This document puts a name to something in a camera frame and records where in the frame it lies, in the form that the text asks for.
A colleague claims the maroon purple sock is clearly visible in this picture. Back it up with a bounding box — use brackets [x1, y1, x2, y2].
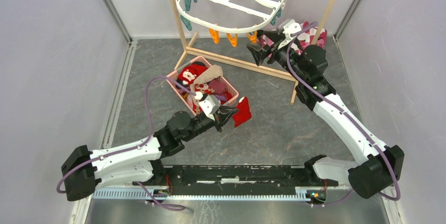
[208, 79, 226, 95]

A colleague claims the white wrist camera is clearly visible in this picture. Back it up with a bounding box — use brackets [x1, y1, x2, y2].
[195, 91, 220, 120]
[278, 19, 302, 41]

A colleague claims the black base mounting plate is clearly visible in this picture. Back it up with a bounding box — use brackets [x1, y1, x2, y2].
[143, 165, 338, 196]

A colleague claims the pink camouflage cloth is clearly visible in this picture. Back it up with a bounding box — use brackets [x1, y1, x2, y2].
[260, 27, 328, 55]

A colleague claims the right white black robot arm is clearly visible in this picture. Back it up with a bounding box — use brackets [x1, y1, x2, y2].
[247, 29, 404, 201]

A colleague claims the beige sock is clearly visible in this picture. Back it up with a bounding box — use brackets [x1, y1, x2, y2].
[194, 65, 223, 84]

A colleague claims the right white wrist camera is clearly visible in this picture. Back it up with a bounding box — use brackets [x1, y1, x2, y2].
[278, 19, 302, 41]

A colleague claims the wooden rack frame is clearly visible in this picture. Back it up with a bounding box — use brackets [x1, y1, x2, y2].
[161, 0, 348, 105]

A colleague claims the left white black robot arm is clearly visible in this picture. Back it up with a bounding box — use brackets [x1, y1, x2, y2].
[56, 106, 239, 201]

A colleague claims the plain red sock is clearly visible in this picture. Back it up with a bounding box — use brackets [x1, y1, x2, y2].
[232, 96, 252, 128]

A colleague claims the white round clip hanger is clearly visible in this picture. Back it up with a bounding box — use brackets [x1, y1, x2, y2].
[175, 0, 290, 48]

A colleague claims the white toothed cable rail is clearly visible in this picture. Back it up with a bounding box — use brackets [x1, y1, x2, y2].
[92, 187, 311, 201]

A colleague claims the pink perforated plastic basket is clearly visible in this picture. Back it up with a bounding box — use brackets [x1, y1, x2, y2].
[167, 56, 239, 109]

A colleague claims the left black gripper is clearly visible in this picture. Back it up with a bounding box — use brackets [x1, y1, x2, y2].
[183, 105, 239, 143]

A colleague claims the red white patterned Christmas sock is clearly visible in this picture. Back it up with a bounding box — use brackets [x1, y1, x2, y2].
[193, 83, 219, 106]

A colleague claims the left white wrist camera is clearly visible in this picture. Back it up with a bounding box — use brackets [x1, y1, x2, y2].
[195, 91, 220, 120]

